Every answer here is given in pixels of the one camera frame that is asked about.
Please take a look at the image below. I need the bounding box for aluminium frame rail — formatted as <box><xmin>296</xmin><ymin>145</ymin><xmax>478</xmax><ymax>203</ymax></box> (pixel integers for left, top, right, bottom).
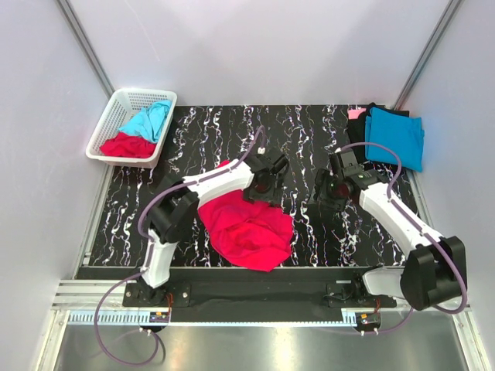
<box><xmin>52</xmin><ymin>280</ymin><xmax>171</xmax><ymax>326</ymax></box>

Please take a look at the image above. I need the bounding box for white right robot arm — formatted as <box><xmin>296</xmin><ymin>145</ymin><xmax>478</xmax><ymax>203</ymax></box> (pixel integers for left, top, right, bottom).
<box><xmin>310</xmin><ymin>149</ymin><xmax>468</xmax><ymax>313</ymax></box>

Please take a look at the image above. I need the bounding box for red t-shirt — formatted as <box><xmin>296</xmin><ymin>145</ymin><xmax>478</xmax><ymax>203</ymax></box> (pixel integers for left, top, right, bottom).
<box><xmin>197</xmin><ymin>159</ymin><xmax>295</xmax><ymax>274</ymax></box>

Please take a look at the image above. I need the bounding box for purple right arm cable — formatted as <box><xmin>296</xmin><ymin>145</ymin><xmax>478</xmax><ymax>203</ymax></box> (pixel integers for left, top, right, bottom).
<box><xmin>335</xmin><ymin>141</ymin><xmax>469</xmax><ymax>335</ymax></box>

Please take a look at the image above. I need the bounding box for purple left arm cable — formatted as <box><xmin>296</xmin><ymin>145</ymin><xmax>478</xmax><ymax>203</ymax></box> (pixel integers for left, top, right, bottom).
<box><xmin>94</xmin><ymin>124</ymin><xmax>268</xmax><ymax>366</ymax></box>

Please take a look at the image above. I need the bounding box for red shirt in basket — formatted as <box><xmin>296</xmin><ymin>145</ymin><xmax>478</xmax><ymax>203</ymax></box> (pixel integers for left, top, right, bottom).
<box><xmin>100</xmin><ymin>132</ymin><xmax>156</xmax><ymax>158</ymax></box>

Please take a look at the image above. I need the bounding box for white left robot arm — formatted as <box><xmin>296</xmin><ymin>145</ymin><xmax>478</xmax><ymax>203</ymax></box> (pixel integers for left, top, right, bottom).
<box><xmin>138</xmin><ymin>150</ymin><xmax>293</xmax><ymax>306</ymax></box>

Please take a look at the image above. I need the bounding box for folded pink t-shirt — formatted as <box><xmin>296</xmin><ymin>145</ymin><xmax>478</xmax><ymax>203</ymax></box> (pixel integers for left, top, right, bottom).
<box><xmin>347</xmin><ymin>108</ymin><xmax>367</xmax><ymax>120</ymax></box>

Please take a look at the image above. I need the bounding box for white plastic laundry basket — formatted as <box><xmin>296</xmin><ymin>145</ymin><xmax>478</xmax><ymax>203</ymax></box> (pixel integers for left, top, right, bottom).
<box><xmin>86</xmin><ymin>87</ymin><xmax>178</xmax><ymax>168</ymax></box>

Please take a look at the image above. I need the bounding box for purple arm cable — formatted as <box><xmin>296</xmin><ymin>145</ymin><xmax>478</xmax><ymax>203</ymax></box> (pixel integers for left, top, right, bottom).
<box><xmin>94</xmin><ymin>124</ymin><xmax>268</xmax><ymax>366</ymax></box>
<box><xmin>335</xmin><ymin>141</ymin><xmax>469</xmax><ymax>335</ymax></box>

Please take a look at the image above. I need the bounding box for folded black t-shirt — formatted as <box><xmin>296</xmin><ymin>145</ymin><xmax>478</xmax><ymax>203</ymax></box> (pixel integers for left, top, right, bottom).
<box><xmin>346</xmin><ymin>102</ymin><xmax>409</xmax><ymax>143</ymax></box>

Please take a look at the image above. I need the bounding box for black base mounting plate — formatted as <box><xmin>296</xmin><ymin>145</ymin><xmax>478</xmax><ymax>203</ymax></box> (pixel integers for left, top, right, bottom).
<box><xmin>123</xmin><ymin>267</ymin><xmax>397</xmax><ymax>325</ymax></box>

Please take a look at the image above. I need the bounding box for light blue shirt in basket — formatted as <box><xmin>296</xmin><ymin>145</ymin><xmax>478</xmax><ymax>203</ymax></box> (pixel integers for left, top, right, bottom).
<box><xmin>118</xmin><ymin>100</ymin><xmax>171</xmax><ymax>144</ymax></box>

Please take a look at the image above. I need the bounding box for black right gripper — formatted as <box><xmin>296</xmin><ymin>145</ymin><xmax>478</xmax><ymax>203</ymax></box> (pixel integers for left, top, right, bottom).
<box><xmin>306</xmin><ymin>168</ymin><xmax>347</xmax><ymax>213</ymax></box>

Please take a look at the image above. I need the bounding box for folded blue t-shirt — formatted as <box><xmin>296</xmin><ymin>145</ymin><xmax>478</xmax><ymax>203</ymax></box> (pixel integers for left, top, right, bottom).
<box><xmin>365</xmin><ymin>107</ymin><xmax>425</xmax><ymax>172</ymax></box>

